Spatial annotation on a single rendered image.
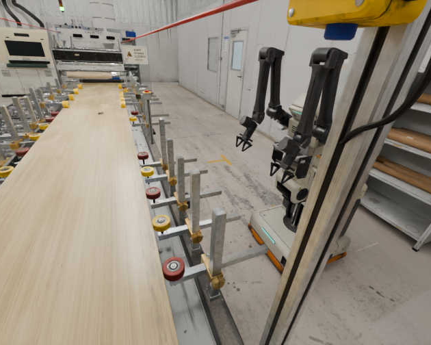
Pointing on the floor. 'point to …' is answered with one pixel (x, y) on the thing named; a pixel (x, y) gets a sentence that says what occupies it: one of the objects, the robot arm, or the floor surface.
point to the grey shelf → (419, 207)
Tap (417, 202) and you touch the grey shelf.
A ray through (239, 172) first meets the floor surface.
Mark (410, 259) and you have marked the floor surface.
